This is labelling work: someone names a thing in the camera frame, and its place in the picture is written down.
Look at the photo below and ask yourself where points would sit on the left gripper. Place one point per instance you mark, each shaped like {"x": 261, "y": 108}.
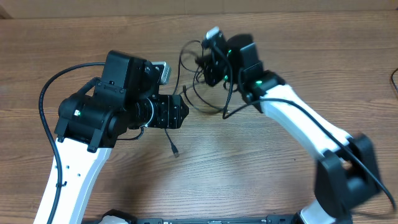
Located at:
{"x": 170, "y": 117}

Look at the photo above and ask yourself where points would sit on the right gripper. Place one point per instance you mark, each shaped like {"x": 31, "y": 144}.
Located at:
{"x": 207, "y": 63}

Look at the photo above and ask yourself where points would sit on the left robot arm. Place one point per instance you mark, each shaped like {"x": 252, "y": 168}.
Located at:
{"x": 92, "y": 120}

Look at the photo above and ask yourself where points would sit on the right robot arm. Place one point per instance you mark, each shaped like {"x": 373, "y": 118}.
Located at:
{"x": 347, "y": 173}

